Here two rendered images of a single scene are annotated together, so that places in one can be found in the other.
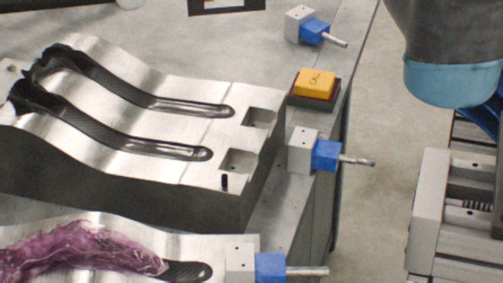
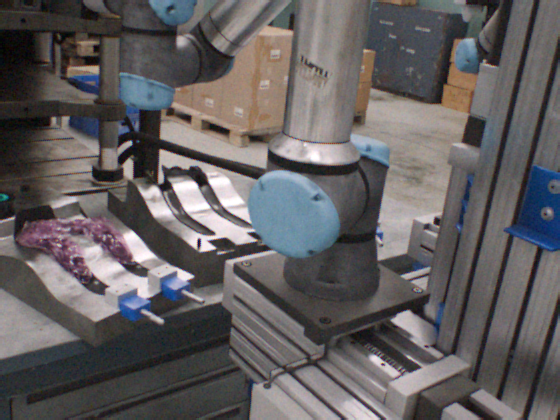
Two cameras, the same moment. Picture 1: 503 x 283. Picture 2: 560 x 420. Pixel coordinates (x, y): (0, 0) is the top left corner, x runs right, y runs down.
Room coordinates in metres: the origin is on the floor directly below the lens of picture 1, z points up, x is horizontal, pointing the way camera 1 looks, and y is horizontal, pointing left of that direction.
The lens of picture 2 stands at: (-0.03, -0.84, 1.49)
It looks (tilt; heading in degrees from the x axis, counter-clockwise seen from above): 21 degrees down; 35
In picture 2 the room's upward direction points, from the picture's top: 6 degrees clockwise
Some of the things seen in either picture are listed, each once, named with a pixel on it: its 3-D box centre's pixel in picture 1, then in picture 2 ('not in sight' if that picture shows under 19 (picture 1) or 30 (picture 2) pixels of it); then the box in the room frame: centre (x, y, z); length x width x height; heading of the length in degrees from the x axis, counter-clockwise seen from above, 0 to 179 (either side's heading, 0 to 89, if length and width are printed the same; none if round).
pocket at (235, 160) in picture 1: (238, 170); (220, 249); (0.97, 0.01, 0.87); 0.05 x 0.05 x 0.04; 74
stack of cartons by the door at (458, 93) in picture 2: not in sight; (482, 79); (7.73, 1.81, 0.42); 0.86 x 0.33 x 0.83; 78
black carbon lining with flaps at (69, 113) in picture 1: (112, 101); (194, 197); (1.08, 0.20, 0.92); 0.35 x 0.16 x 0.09; 74
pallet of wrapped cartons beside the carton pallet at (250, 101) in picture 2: not in sight; (233, 76); (4.46, 2.97, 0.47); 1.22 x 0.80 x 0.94; 82
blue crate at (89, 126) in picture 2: not in sight; (107, 119); (3.37, 3.37, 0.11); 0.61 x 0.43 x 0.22; 84
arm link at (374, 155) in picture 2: not in sight; (344, 178); (0.76, -0.40, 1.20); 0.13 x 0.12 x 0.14; 10
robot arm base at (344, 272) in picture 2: not in sight; (335, 248); (0.76, -0.40, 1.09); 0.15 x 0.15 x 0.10
